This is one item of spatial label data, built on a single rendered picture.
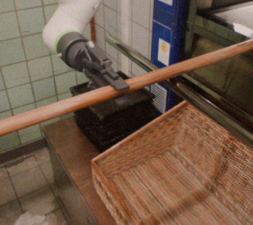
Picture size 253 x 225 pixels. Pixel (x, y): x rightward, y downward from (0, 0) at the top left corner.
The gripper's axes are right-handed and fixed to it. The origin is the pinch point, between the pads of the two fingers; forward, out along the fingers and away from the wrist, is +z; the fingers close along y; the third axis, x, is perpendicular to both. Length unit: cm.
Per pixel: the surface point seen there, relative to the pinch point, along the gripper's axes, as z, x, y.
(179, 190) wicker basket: -5, -30, 60
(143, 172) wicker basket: -20, -23, 60
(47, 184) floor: -87, 4, 119
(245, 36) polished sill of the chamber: -7, -52, 1
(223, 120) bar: 19.0, -14.8, 2.2
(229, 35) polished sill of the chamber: -14, -52, 3
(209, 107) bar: 14.4, -15.0, 2.0
